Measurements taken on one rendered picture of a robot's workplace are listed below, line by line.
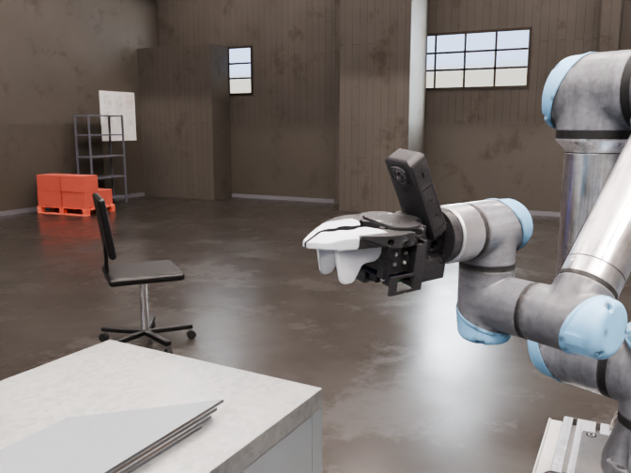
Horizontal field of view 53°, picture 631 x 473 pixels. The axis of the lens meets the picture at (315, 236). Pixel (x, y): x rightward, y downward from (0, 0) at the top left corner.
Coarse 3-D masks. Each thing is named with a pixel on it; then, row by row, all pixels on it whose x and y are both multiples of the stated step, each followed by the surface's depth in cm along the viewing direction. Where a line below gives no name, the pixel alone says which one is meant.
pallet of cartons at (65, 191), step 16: (48, 176) 1128; (64, 176) 1115; (80, 176) 1100; (96, 176) 1127; (48, 192) 1133; (64, 192) 1123; (80, 192) 1107; (96, 192) 1130; (64, 208) 1128; (80, 208) 1112; (112, 208) 1170
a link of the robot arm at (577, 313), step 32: (608, 192) 81; (608, 224) 78; (576, 256) 78; (608, 256) 76; (544, 288) 79; (576, 288) 75; (608, 288) 75; (544, 320) 76; (576, 320) 73; (608, 320) 72; (576, 352) 74; (608, 352) 73
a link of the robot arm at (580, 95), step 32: (576, 64) 97; (608, 64) 92; (544, 96) 100; (576, 96) 95; (608, 96) 92; (576, 128) 96; (608, 128) 94; (576, 160) 98; (608, 160) 96; (576, 192) 99; (576, 224) 99; (544, 352) 105; (576, 384) 103
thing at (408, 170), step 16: (400, 160) 71; (416, 160) 71; (400, 176) 72; (416, 176) 71; (400, 192) 75; (416, 192) 72; (432, 192) 73; (416, 208) 74; (432, 208) 74; (432, 224) 74
